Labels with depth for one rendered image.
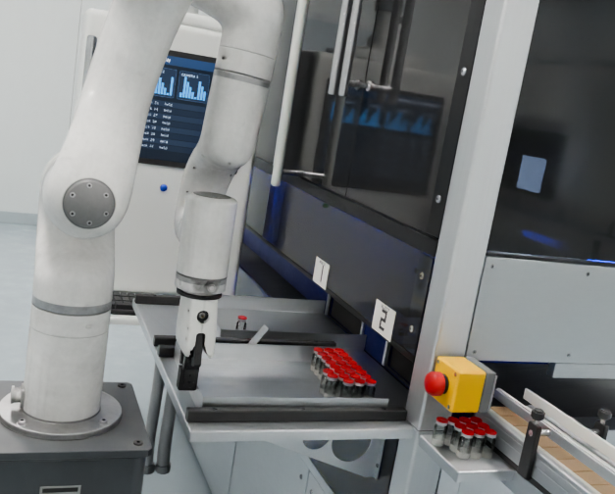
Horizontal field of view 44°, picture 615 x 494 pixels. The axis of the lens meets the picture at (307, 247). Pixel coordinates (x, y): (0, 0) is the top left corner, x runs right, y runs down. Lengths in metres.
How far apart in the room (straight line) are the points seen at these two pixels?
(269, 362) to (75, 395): 0.47
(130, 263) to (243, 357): 0.71
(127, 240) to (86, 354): 0.97
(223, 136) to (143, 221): 0.99
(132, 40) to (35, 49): 5.49
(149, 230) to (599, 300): 1.22
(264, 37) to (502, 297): 0.60
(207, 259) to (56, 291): 0.23
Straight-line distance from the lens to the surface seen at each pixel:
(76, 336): 1.19
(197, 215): 1.19
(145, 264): 2.16
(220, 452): 2.54
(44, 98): 6.63
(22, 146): 6.66
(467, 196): 1.26
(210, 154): 1.19
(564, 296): 1.43
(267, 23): 1.18
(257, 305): 1.88
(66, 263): 1.18
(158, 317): 1.74
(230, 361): 1.52
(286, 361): 1.57
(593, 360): 1.53
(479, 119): 1.26
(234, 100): 1.17
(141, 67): 1.14
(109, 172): 1.10
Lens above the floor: 1.42
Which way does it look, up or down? 11 degrees down
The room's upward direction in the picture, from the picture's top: 9 degrees clockwise
